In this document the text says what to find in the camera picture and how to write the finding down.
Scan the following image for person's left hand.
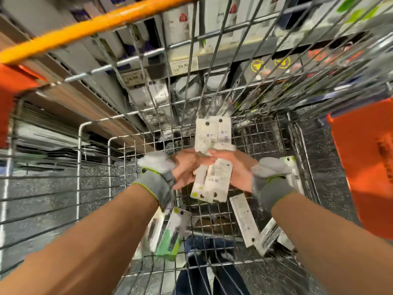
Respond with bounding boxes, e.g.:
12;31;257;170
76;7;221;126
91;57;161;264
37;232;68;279
171;149;216;191

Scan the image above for person's right hand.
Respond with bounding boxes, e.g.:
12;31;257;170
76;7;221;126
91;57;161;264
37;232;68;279
209;149;260;194

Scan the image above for white carded nail clipper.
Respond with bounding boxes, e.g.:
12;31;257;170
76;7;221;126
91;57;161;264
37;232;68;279
190;164;210;202
216;116;233;145
194;118;220;152
203;158;235;203

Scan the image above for pile of packets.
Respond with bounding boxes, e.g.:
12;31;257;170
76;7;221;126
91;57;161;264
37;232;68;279
132;155;306;262

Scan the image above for orange wire shopping cart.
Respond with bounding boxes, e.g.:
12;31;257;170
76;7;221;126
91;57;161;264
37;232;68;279
0;0;393;295

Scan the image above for person's right forearm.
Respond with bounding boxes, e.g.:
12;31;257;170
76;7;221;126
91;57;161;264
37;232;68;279
270;193;393;295

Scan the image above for person's left forearm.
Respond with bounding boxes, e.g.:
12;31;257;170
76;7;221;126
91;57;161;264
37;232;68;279
0;184;159;295

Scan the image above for person's blue jeans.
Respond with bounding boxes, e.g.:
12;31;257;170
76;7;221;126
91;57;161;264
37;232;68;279
174;236;251;295

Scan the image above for grey kitchenware shelf unit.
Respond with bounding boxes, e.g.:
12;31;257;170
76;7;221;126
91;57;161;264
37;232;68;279
0;0;393;129

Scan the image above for grey wrist tracker band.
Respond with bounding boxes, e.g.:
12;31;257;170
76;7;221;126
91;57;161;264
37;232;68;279
251;157;298;214
132;150;178;211

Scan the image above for wooden post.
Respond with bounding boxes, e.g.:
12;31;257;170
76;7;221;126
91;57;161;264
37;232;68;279
0;30;154;154

